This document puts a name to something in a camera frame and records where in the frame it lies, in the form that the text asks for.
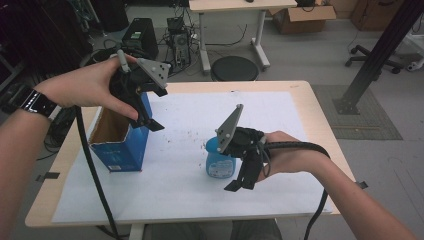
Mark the blue spray bottle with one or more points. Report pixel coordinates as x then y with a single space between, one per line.
218 165

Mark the dark curtain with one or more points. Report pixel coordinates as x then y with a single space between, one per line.
43 36

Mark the open-sided computer tower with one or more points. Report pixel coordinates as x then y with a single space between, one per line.
180 46

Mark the black tape strip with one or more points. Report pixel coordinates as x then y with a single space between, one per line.
362 184
50 175

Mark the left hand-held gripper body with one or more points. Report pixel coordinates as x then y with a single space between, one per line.
155 71

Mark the closed brown cardboard box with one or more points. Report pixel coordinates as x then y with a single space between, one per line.
376 13

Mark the person's right hand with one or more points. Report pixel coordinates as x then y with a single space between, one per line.
290 160

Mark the light wooden desk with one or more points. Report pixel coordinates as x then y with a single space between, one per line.
240 5

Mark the black computer tower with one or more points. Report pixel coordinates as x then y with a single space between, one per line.
140 36

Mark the black metal stand beam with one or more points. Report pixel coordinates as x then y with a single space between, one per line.
380 53

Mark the grey floor mat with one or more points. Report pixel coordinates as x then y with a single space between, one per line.
366 123

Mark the open brown cardboard box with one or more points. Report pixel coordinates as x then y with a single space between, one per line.
301 20

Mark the black wristwatch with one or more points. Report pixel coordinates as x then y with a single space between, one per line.
37 102

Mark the white table mat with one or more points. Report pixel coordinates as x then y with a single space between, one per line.
180 186

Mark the black office chair base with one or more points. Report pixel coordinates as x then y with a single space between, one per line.
366 58

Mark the person's left hand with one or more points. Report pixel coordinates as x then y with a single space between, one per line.
83 88

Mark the round black stool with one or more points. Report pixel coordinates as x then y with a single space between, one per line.
235 68

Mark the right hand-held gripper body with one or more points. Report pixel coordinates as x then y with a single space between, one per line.
243 141

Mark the blue cardboard box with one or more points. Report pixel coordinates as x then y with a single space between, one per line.
131 146

